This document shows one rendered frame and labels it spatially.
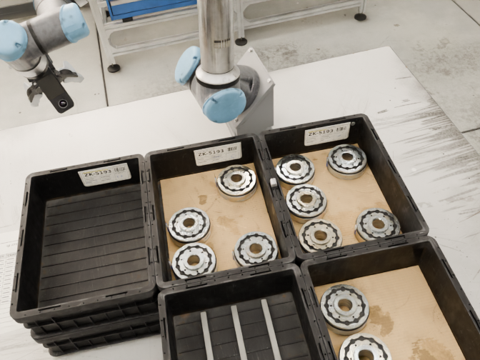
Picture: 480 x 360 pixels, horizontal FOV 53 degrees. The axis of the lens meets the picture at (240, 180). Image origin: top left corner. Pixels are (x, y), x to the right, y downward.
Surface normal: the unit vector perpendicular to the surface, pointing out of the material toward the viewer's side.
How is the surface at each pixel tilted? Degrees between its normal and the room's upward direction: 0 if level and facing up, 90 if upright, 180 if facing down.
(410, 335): 0
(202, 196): 0
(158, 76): 0
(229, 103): 93
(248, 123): 90
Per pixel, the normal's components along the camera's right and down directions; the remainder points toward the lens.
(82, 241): -0.06, -0.64
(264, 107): 0.32, 0.71
